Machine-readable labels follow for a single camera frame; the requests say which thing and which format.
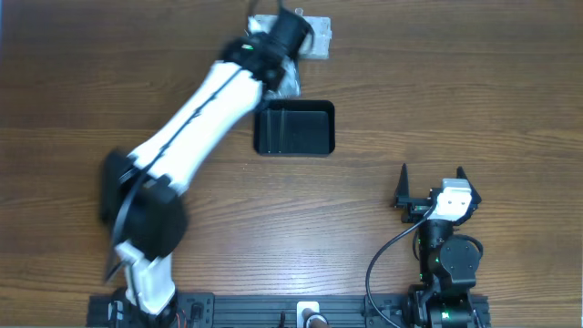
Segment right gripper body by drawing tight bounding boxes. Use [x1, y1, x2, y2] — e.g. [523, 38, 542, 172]
[394, 195, 480, 228]

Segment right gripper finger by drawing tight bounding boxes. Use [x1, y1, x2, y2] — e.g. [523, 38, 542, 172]
[455, 166, 483, 207]
[394, 163, 412, 199]

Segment black tray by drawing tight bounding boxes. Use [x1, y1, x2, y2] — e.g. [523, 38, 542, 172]
[252, 98, 337, 159]

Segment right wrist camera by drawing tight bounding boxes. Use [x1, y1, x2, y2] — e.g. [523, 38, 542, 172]
[429, 178, 473, 222]

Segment black cable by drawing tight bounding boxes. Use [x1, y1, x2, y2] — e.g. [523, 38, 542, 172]
[364, 204, 438, 328]
[104, 154, 160, 283]

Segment mounting rail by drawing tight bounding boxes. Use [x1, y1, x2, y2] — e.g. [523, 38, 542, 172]
[86, 292, 493, 328]

